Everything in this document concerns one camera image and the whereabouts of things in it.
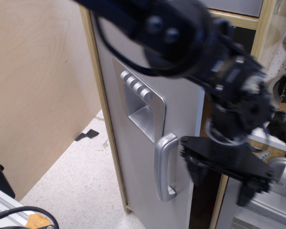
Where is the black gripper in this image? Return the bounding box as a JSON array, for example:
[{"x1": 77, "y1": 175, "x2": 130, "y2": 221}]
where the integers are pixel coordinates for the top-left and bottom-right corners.
[{"x1": 181, "y1": 127, "x2": 275, "y2": 207}]

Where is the black braided cable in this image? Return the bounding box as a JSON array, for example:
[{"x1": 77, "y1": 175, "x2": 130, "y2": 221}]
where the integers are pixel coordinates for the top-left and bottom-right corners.
[{"x1": 0, "y1": 206, "x2": 59, "y2": 229}]

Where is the wooden toy kitchen cabinet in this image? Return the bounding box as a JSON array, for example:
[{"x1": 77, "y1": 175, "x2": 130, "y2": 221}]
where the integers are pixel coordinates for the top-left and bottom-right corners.
[{"x1": 81, "y1": 0, "x2": 275, "y2": 229}]

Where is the silver oven door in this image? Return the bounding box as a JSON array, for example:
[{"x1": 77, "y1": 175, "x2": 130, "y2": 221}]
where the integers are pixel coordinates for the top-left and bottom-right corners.
[{"x1": 216, "y1": 178, "x2": 286, "y2": 229}]

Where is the plywood board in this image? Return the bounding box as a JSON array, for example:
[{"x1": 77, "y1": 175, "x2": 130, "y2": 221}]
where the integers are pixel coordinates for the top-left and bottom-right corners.
[{"x1": 0, "y1": 0, "x2": 101, "y2": 200}]

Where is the aluminium frame rail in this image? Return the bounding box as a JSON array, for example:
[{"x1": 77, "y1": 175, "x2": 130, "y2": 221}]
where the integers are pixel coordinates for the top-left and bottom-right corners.
[{"x1": 0, "y1": 190, "x2": 34, "y2": 228}]

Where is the black tape on floor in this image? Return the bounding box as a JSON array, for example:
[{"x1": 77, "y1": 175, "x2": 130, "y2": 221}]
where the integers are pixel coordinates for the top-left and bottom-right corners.
[{"x1": 75, "y1": 129, "x2": 99, "y2": 142}]

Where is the silver oven door handle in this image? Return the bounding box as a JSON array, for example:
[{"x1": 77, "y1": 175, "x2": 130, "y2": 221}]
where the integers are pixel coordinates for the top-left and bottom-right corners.
[{"x1": 247, "y1": 192, "x2": 286, "y2": 224}]

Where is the silver ice dispenser panel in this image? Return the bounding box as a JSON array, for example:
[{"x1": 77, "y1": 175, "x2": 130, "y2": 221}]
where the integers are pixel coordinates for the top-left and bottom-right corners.
[{"x1": 112, "y1": 58, "x2": 166, "y2": 143}]

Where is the silver fridge door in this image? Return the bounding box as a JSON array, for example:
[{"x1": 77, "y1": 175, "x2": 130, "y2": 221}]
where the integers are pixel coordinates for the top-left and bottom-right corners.
[{"x1": 92, "y1": 20, "x2": 204, "y2": 229}]

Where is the silver oven knob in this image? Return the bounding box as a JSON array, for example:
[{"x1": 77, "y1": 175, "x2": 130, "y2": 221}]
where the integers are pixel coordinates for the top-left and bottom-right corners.
[{"x1": 268, "y1": 157, "x2": 286, "y2": 187}]

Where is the orange tape piece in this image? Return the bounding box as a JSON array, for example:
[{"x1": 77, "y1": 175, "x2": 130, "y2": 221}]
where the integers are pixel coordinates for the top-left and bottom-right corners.
[{"x1": 25, "y1": 214, "x2": 51, "y2": 229}]

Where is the silver fridge door handle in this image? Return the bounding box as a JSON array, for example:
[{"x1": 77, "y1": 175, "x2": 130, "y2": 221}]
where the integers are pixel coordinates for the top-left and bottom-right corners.
[{"x1": 154, "y1": 132, "x2": 178, "y2": 202}]

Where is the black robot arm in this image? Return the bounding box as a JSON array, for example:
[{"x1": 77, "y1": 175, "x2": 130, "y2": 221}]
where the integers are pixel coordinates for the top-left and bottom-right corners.
[{"x1": 80, "y1": 0, "x2": 275, "y2": 207}]

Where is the silver freezer door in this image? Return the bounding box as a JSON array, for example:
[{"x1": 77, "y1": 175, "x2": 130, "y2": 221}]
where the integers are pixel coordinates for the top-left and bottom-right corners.
[{"x1": 202, "y1": 0, "x2": 263, "y2": 17}]

